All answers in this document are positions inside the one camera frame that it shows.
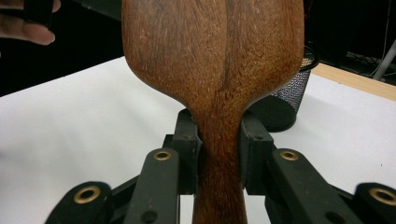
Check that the white table cover sheet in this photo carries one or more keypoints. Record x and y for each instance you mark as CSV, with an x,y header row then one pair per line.
x,y
77,124

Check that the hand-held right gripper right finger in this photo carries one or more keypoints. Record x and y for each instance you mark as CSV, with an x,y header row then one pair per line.
x,y
255,149

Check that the light wooden table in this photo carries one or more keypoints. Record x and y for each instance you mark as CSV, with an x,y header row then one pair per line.
x,y
358,81

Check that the brown wooden scoop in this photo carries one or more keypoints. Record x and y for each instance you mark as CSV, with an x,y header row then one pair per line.
x,y
211,62

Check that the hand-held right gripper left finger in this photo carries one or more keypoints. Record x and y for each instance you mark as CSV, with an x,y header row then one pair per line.
x,y
188,149

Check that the black mesh cup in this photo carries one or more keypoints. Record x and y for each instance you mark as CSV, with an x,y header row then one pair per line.
x,y
289,93

